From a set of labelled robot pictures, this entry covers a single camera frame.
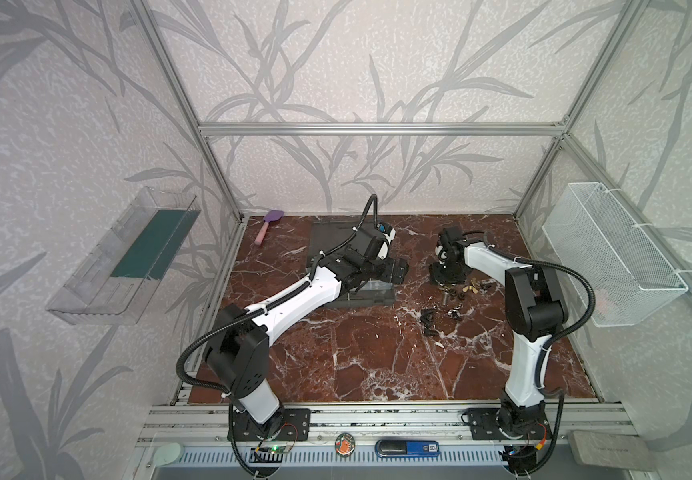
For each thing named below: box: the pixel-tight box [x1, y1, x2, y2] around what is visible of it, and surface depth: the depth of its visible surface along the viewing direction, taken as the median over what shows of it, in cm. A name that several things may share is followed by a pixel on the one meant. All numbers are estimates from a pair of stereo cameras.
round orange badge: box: [335, 432, 356, 457], surface depth 72 cm
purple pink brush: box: [254, 210, 284, 245], surface depth 118 cm
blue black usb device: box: [375, 439, 441, 457], surface depth 69 cm
